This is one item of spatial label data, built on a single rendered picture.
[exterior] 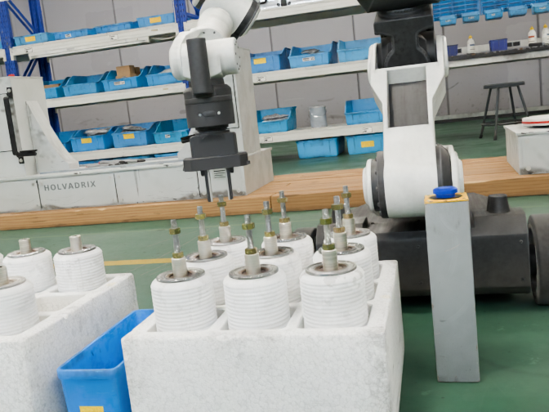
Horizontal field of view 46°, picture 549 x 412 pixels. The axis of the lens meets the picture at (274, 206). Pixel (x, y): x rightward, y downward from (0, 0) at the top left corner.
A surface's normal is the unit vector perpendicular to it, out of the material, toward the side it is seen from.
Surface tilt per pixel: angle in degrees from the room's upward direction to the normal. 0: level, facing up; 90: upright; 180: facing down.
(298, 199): 90
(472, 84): 90
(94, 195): 90
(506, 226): 45
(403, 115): 59
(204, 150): 90
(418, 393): 0
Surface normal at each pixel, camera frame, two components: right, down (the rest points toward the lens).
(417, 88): -0.26, -0.36
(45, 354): 0.96, -0.07
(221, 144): 0.05, 0.15
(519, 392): -0.11, -0.98
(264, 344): -0.22, 0.18
